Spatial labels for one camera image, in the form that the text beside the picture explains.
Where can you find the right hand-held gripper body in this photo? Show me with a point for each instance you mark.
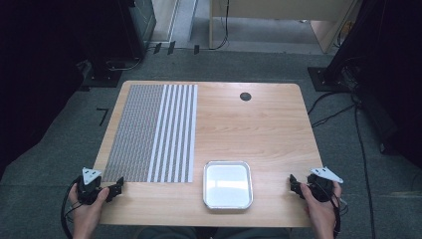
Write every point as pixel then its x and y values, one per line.
pixel 321 189

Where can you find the silver metal tray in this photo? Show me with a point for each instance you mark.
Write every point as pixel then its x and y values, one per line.
pixel 227 186

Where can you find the black stand base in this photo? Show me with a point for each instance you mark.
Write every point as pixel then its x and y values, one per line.
pixel 326 79
pixel 101 78

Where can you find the person's right hand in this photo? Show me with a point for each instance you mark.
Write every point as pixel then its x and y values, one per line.
pixel 321 212

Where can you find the light wooden desk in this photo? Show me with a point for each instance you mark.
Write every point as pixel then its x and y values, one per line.
pixel 282 10

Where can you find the dark cabinet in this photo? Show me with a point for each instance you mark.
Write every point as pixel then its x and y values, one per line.
pixel 141 23

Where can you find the person's left hand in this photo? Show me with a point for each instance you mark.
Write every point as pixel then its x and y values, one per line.
pixel 87 212

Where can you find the grey white striped placemat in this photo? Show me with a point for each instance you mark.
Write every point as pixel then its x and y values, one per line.
pixel 149 132

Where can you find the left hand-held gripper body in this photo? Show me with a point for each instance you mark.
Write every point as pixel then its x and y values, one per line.
pixel 88 192

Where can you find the black curtain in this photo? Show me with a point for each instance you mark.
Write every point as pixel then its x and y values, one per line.
pixel 40 73
pixel 388 73

